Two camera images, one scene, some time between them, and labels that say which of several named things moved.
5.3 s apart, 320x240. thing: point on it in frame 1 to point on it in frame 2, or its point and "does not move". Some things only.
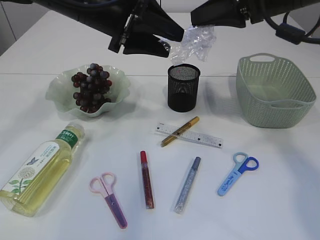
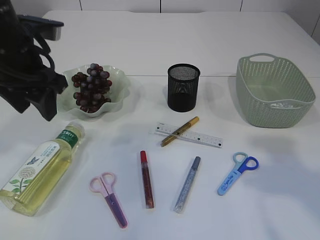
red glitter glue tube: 148,183 does not move
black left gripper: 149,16 to 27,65
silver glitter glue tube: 187,185 does not move
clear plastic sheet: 197,42 to 283,105
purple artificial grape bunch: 93,86 does not move
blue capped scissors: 242,163 does not move
